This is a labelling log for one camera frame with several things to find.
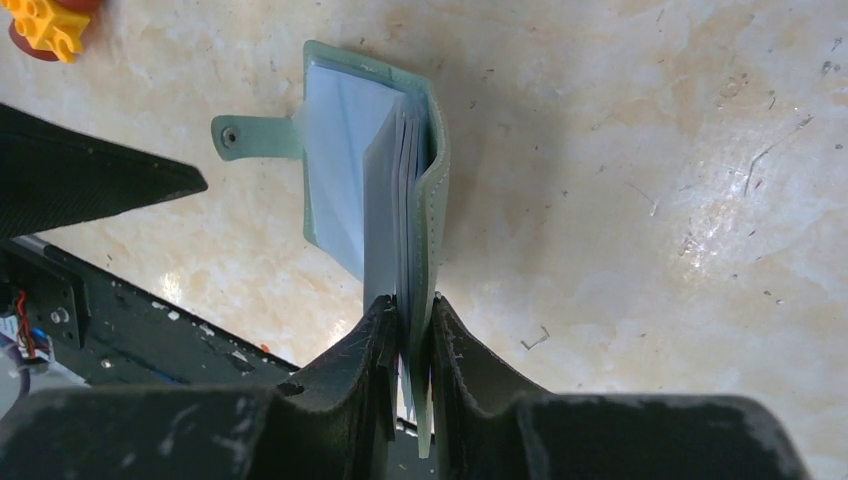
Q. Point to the green card holder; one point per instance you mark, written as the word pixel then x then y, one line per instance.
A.
pixel 373 143

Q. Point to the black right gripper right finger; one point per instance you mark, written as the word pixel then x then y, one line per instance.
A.
pixel 475 393

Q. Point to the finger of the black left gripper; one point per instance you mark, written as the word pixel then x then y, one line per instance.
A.
pixel 53 177

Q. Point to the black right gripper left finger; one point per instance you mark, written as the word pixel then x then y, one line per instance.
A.
pixel 335 417

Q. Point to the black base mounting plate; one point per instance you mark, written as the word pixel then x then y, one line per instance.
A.
pixel 107 331

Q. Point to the orange red toy block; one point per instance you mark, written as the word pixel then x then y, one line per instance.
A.
pixel 50 30

